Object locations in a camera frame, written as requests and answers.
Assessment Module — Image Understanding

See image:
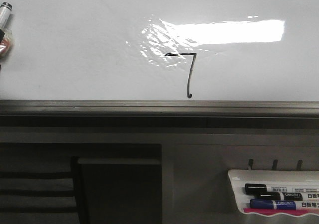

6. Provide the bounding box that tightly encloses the black capped marker rear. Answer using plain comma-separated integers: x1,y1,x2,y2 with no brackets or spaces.
244,183,319,195

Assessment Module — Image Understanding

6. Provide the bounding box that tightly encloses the black hook middle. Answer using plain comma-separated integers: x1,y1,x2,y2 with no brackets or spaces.
272,159,278,171

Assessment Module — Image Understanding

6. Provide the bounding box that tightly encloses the black hook left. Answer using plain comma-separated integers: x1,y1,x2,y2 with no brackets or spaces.
248,159,254,170

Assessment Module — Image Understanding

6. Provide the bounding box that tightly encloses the white plastic marker tray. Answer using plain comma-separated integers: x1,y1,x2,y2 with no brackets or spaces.
228,169,319,218

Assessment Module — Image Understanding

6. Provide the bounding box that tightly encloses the white whiteboard surface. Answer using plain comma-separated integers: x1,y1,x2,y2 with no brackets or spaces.
0,0,319,101

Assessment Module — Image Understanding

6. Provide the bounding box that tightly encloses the black hook right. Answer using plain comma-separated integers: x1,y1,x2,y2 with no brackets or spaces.
296,160,303,171

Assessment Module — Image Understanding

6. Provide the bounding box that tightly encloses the white black whiteboard marker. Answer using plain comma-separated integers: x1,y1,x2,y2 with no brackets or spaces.
0,1,14,59

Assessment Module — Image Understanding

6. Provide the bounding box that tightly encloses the blue capped marker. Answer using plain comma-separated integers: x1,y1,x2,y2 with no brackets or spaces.
249,198,319,211

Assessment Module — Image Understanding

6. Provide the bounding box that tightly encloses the black capped marker middle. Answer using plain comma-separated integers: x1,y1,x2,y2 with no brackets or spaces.
258,192,319,202

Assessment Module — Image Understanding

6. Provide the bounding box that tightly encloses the black capped marker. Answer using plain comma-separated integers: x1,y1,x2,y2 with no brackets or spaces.
258,192,319,202
244,183,319,195

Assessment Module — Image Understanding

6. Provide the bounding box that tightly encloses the black hook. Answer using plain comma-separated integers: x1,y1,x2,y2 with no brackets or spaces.
248,159,254,170
296,160,303,171
272,159,278,171

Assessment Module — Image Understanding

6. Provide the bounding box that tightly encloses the dark cabinet panel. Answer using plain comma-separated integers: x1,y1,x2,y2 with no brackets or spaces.
70,157,162,224

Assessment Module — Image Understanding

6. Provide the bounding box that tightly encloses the dark striped chair back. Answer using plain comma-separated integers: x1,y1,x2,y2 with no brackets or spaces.
0,171,80,224

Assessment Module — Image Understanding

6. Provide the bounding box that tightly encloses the grey aluminium whiteboard frame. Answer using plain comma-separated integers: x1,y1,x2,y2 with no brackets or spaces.
0,100,319,118

